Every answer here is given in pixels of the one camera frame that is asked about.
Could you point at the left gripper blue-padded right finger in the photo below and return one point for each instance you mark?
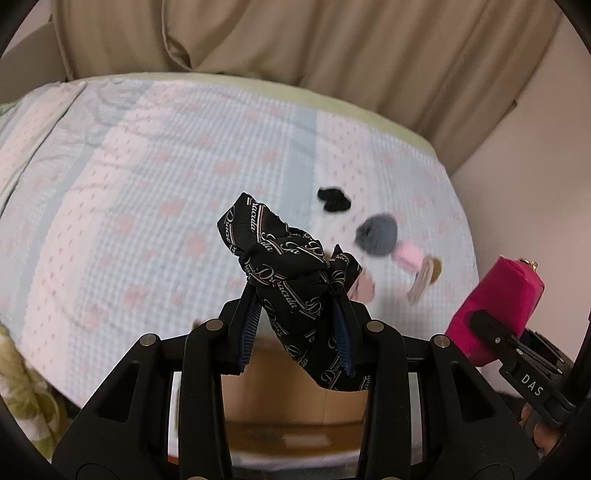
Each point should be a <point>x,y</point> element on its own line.
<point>431,414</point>

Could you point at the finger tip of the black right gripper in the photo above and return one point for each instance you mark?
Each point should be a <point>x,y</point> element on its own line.
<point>494,342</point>

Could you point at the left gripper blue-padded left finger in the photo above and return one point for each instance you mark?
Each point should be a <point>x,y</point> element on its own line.
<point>159,413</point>

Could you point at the magenta pouch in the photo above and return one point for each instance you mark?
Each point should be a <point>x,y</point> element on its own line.
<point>510,293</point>

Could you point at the brown knit slipper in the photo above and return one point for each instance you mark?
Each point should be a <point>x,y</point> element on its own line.
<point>429,273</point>

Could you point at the pink knit cloth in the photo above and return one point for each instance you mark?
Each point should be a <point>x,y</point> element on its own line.
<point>408,256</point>

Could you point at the dusty pink strap garment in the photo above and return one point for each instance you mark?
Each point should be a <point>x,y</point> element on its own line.
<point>364,288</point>

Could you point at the grey fluffy sock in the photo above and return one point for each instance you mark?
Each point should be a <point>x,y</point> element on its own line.
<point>378,235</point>

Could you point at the black scripted scarf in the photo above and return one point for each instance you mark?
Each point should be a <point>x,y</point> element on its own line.
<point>303,291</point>

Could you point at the black scrunchie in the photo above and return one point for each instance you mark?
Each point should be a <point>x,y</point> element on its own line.
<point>334,200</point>

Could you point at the person's right hand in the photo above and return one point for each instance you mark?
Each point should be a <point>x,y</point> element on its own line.
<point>544,437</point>

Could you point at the cardboard box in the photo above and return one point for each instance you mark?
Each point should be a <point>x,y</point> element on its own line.
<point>277,418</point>

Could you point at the floral green blanket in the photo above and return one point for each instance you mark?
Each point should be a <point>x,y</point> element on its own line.
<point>37,409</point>

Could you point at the blue checkered floral bedspread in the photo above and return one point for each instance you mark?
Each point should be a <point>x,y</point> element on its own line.
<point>95,254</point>

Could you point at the beige curtain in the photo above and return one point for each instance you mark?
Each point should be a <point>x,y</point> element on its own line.
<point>448,70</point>

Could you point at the green mattress sheet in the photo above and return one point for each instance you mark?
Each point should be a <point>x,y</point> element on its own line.
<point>254,123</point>

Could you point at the beige headboard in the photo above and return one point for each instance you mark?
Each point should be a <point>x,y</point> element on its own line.
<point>33,62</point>

